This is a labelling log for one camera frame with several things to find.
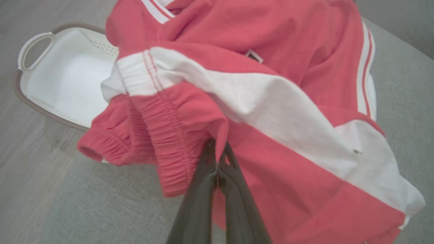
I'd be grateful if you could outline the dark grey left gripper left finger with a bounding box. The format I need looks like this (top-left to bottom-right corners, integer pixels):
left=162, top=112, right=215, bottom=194
left=165, top=138, right=218, bottom=244

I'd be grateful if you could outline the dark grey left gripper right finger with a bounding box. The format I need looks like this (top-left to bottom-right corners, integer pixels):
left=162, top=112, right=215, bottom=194
left=218, top=142, right=272, bottom=244

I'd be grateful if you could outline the red and white garment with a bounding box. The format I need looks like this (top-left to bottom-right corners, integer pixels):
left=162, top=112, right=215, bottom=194
left=77, top=0, right=426, bottom=244

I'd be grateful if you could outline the grey and yellow sofa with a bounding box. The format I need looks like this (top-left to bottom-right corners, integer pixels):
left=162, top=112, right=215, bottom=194
left=356, top=0, right=434, bottom=60

